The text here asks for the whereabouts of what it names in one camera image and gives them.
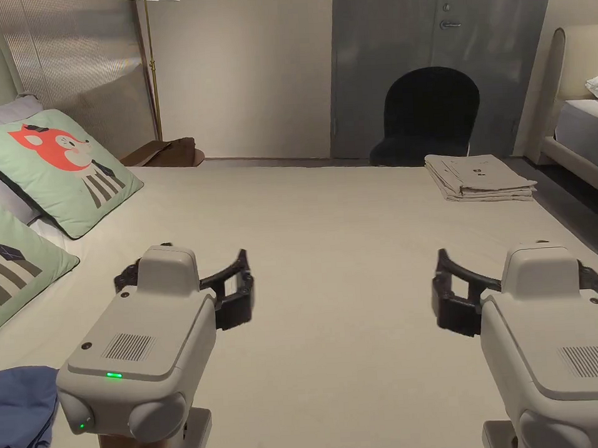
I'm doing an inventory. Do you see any brass floor lamp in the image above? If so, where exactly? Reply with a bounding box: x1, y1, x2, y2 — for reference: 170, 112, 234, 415
111, 0, 189, 144

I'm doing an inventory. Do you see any folded beige cloth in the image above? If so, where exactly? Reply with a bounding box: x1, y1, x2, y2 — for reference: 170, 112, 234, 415
423, 148, 540, 208

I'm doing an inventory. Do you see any beige padded headboard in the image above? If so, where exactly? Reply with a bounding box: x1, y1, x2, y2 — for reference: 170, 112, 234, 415
550, 24, 598, 103

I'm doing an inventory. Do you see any black upholstered chair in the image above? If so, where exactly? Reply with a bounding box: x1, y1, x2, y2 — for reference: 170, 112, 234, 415
365, 64, 485, 170

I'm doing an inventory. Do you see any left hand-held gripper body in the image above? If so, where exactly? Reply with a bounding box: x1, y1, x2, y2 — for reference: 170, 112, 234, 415
49, 242, 226, 448

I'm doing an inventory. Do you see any brown bedside table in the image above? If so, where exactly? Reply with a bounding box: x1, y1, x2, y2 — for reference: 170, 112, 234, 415
119, 136, 206, 172

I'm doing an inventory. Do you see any green cushion with bear print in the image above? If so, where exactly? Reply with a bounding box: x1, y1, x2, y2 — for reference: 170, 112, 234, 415
0, 175, 85, 342

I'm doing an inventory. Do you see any grey double door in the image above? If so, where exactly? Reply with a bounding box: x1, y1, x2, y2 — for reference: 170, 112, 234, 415
323, 0, 563, 171

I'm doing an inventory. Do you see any bed with grey sheet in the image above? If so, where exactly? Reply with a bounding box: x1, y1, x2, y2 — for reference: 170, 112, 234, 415
537, 98, 598, 183

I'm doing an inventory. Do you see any bed with beige sheet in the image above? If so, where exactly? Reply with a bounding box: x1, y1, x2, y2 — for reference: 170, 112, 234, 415
0, 140, 598, 448

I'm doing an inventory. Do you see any blue garment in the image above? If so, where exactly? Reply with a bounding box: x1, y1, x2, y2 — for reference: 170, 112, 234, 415
0, 364, 64, 448

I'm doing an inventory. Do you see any pale lilac pillow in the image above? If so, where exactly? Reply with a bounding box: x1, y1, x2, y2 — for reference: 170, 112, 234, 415
0, 94, 45, 130
0, 156, 42, 228

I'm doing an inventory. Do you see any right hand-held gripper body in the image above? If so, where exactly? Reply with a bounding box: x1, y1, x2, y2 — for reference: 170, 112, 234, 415
472, 240, 598, 448

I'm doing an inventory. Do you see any green cushion with fox print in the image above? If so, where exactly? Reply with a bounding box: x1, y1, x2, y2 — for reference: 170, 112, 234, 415
0, 104, 148, 245

